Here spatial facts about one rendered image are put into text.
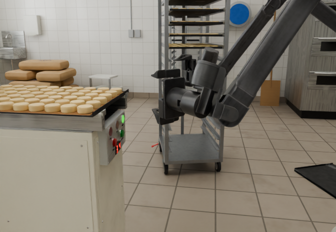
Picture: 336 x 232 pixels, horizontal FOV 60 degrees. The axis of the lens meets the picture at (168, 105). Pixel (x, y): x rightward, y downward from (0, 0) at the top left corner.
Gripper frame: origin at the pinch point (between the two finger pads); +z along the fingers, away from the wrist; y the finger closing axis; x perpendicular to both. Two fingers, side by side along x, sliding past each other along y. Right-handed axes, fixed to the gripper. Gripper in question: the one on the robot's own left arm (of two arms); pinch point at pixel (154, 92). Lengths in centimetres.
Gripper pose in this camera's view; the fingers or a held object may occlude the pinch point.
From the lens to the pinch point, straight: 81.1
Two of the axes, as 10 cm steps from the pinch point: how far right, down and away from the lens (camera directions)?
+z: -5.9, -1.9, 7.8
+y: 0.1, 9.7, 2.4
